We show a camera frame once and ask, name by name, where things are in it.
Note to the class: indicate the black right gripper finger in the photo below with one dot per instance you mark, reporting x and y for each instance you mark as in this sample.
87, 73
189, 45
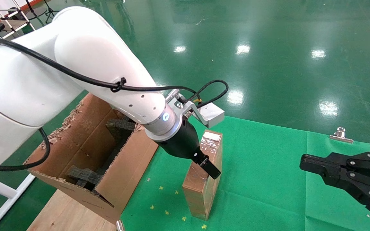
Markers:
365, 186
339, 162

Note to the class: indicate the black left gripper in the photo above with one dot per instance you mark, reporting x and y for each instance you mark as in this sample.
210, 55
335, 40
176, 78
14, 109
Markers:
181, 141

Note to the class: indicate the small taped cardboard box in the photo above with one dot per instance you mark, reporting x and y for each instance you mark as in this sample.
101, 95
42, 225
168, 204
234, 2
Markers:
201, 195

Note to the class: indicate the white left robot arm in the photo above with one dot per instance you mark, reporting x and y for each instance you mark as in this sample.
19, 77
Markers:
75, 48

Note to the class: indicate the large open torn cardboard carton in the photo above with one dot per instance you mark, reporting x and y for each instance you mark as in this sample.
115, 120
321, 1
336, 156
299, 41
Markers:
127, 173

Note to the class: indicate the silver metal clip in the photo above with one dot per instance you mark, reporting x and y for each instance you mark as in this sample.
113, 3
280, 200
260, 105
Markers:
341, 138
119, 226

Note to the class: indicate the green table cloth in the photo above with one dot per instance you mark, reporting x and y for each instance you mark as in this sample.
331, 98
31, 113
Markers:
262, 179

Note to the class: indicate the black foam block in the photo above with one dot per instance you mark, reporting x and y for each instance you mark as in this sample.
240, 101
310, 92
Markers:
83, 175
120, 126

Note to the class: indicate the black tripod microphone stand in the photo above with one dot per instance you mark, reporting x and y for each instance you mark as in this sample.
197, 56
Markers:
48, 11

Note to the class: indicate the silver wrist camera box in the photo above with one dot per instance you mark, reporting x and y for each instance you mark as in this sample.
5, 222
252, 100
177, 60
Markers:
211, 114

